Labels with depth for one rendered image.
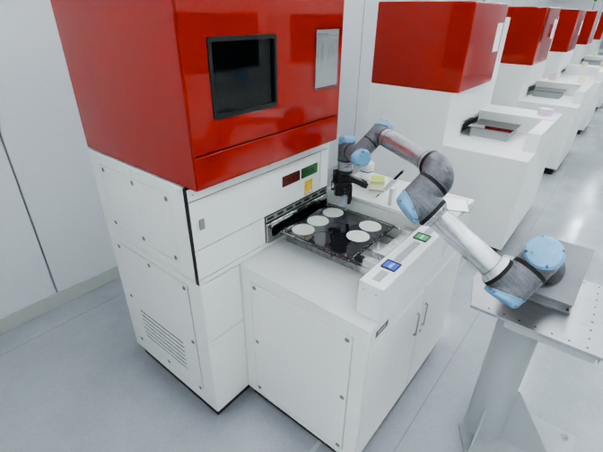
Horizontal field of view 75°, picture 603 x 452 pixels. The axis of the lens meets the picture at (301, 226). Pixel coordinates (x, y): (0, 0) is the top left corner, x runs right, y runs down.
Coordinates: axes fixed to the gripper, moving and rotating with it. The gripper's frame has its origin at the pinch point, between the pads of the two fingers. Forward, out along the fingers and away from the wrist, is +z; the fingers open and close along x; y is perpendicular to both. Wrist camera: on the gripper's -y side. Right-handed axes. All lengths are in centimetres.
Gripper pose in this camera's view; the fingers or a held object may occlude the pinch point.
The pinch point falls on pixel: (346, 208)
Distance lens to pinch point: 190.6
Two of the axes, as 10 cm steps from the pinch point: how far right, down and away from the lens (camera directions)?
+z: -0.1, 8.8, 4.8
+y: -9.7, 1.0, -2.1
